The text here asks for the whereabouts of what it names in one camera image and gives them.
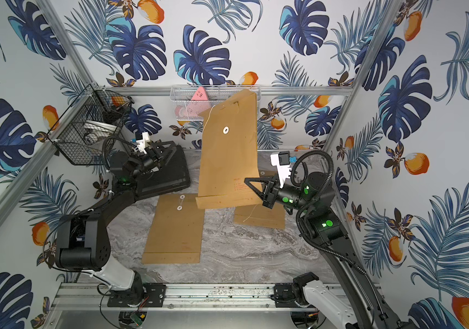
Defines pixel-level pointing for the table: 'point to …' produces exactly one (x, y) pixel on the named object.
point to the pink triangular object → (199, 103)
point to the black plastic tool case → (172, 175)
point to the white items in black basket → (95, 131)
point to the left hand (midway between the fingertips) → (173, 143)
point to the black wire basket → (80, 133)
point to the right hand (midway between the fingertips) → (246, 178)
